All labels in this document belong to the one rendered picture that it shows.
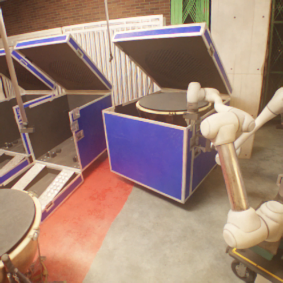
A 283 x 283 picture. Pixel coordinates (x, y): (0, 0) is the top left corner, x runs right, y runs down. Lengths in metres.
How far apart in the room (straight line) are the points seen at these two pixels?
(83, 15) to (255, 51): 4.15
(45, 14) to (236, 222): 6.21
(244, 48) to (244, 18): 0.35
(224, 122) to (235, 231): 0.58
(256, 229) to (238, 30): 2.29
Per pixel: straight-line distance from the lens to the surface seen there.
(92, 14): 5.73
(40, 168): 3.15
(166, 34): 2.03
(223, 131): 1.20
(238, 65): 2.97
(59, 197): 2.58
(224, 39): 2.94
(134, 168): 2.36
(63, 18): 6.16
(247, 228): 1.27
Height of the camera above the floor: 1.62
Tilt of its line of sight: 24 degrees down
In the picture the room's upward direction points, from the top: 4 degrees counter-clockwise
